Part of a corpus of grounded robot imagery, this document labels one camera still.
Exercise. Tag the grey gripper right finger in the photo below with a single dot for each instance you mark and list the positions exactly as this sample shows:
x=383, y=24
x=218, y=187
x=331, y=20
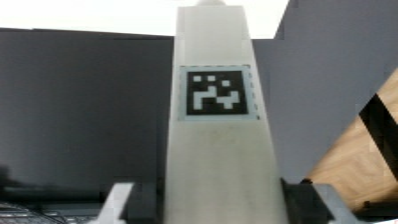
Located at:
x=315, y=206

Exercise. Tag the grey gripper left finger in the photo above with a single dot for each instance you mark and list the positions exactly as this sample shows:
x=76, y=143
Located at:
x=131, y=204

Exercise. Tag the white leg with marker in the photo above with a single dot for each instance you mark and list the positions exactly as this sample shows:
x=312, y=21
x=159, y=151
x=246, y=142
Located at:
x=223, y=180

